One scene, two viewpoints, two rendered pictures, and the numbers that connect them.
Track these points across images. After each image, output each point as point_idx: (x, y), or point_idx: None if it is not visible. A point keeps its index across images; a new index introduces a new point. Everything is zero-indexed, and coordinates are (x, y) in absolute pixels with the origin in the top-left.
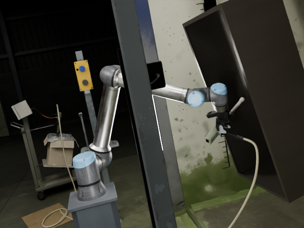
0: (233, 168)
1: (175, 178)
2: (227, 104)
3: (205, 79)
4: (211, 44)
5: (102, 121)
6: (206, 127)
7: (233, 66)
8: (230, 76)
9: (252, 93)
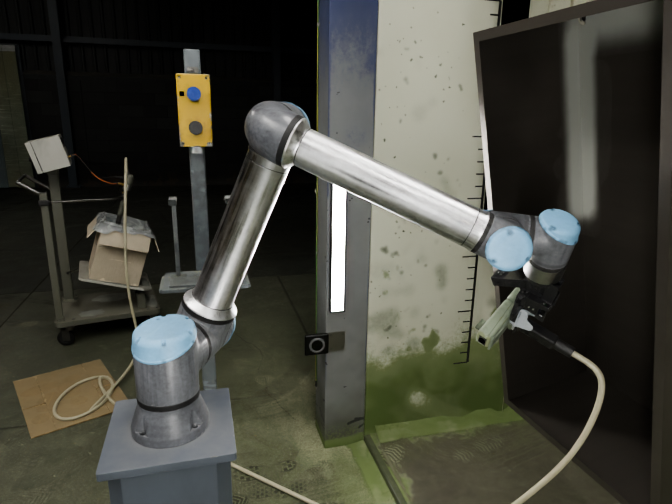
0: (473, 365)
1: (356, 370)
2: (565, 268)
3: (492, 183)
4: (525, 100)
5: (229, 245)
6: (441, 276)
7: (557, 164)
8: (545, 185)
9: (669, 264)
